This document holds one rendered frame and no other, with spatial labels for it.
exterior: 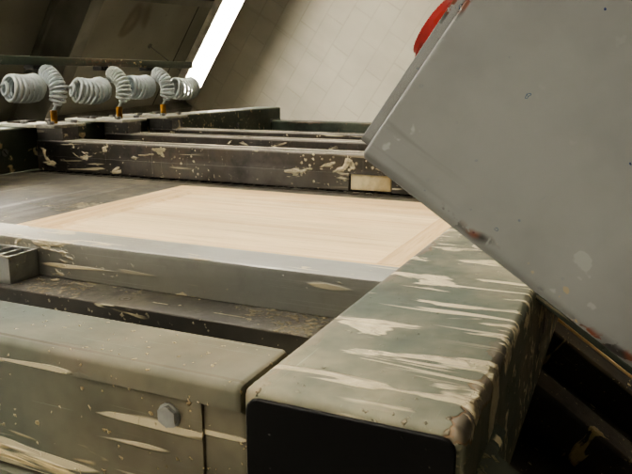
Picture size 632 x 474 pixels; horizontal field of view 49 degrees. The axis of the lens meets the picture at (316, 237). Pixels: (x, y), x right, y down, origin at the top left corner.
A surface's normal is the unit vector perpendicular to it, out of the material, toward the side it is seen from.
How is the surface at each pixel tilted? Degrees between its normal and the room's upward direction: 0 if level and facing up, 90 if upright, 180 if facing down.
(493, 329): 56
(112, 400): 90
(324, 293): 90
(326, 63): 90
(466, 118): 90
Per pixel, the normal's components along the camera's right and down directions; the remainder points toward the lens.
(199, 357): 0.00, -0.97
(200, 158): -0.41, 0.20
